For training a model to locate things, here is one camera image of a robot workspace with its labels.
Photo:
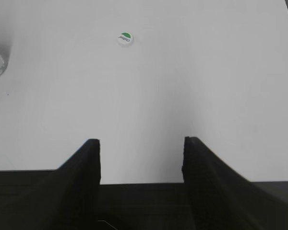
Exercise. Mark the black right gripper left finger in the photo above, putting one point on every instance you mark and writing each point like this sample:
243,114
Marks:
66,199

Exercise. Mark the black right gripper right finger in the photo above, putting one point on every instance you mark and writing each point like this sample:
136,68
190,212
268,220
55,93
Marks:
222,199

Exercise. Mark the white green bottle cap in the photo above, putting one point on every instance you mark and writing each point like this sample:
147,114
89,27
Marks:
125,39

